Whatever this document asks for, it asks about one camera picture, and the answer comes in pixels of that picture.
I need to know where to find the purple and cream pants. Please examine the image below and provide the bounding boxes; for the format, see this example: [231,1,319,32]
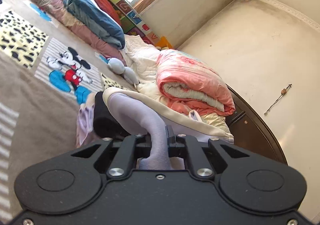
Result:
[76,87,234,170]

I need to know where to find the black folded garment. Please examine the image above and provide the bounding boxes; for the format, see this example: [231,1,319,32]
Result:
[93,91,130,140]

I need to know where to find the pink folded quilt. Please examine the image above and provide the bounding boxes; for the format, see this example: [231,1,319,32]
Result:
[156,49,235,117]

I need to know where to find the dark wooden headboard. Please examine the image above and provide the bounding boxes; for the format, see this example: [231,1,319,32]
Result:
[226,88,287,164]

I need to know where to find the grey plush toy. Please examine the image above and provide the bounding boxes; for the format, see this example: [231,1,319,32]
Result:
[107,58,139,85]

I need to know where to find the white cream quilt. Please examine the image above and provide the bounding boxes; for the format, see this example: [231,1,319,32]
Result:
[121,35,233,139]

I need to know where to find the Mickey Mouse brown blanket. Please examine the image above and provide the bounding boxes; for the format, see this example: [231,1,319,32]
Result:
[1,0,129,223]

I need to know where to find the blue folded quilt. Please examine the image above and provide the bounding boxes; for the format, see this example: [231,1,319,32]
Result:
[63,0,125,50]

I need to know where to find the red folded blanket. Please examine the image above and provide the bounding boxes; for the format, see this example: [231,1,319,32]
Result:
[94,0,121,25]

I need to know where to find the pink purple long quilt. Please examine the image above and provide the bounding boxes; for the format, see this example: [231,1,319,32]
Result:
[31,0,124,61]

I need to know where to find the colourful alphabet foam mat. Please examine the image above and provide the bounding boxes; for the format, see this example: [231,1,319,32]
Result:
[108,0,160,45]

